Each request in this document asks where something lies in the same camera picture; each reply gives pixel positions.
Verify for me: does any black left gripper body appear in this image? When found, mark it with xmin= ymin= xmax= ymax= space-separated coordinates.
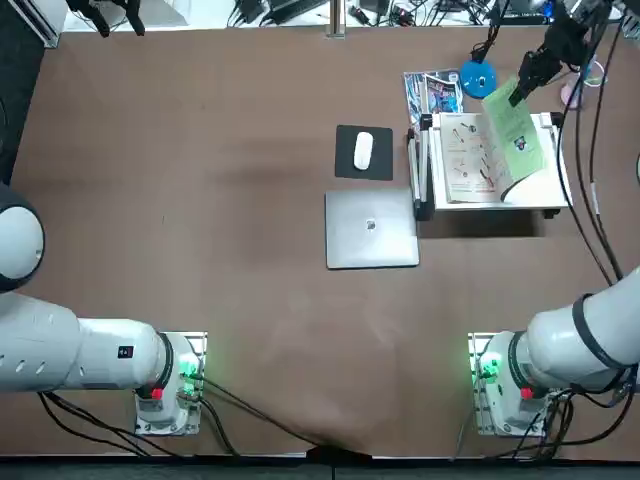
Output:
xmin=67 ymin=0 xmax=144 ymax=12

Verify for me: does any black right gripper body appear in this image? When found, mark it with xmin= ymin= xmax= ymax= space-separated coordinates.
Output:
xmin=547 ymin=14 xmax=594 ymax=66

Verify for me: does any blue desk lamp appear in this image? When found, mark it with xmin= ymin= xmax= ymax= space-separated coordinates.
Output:
xmin=459 ymin=0 xmax=556 ymax=99

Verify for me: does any green cover book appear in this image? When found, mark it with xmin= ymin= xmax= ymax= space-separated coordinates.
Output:
xmin=438 ymin=76 xmax=548 ymax=205

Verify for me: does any white folding book stand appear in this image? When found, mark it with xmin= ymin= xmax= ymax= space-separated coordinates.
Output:
xmin=405 ymin=112 xmax=574 ymax=222

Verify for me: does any pink mesh pen cup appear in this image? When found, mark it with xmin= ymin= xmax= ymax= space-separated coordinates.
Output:
xmin=559 ymin=54 xmax=609 ymax=109

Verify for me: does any plastic wrapped comic magazine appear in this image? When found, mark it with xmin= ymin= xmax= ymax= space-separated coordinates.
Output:
xmin=403 ymin=69 xmax=465 ymax=126

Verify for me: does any black mouse pad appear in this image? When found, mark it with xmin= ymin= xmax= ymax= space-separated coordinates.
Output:
xmin=333 ymin=124 xmax=395 ymax=180

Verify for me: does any white computer mouse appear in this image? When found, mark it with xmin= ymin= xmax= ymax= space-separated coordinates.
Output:
xmin=353 ymin=131 xmax=374 ymax=170

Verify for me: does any grey laptop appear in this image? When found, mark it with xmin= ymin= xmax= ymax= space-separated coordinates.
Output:
xmin=324 ymin=188 xmax=420 ymax=270

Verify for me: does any black lamp cord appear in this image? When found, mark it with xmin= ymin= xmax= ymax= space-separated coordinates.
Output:
xmin=469 ymin=22 xmax=501 ymax=64

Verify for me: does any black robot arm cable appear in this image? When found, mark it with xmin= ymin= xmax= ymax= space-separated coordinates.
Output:
xmin=553 ymin=19 xmax=624 ymax=284
xmin=589 ymin=14 xmax=626 ymax=279

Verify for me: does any aluminium frame post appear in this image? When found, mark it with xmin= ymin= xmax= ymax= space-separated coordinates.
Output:
xmin=325 ymin=0 xmax=348 ymax=40

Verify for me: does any black base cable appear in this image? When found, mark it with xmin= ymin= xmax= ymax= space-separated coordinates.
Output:
xmin=197 ymin=377 xmax=326 ymax=449

